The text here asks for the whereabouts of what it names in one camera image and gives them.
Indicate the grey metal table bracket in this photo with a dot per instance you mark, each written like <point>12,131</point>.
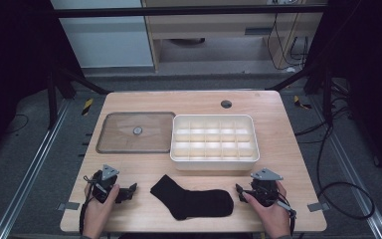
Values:
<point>318,206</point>
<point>68,206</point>

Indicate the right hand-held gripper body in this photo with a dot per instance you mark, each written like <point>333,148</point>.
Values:
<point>265,189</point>

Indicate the black horizontal frame bar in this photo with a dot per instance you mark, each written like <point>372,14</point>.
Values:
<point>179,11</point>

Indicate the white divided storage box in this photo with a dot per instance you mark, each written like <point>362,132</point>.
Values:
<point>214,164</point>

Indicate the person's left hand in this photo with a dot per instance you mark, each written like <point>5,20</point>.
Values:
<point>96,215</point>

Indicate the person's right hand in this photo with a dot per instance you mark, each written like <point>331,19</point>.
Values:
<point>275,219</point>

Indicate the black sock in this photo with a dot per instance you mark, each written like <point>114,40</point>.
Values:
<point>195,202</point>

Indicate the transparent box lid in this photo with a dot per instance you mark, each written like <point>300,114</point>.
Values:
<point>122,139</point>

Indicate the black metal stand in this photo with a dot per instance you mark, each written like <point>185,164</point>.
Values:
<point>327,99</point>
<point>52,99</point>

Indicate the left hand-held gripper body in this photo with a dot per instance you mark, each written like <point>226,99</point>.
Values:
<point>103,187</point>

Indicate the aluminium floor rail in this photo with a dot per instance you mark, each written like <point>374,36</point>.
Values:
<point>354,179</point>
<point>30,176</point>

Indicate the yellow black striped tape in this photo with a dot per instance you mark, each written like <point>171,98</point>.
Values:
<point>300,103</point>
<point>87,106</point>

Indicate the light wooden desk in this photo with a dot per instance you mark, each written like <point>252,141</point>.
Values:
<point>212,25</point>

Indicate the white cabinet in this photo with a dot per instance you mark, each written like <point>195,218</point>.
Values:
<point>106,43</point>

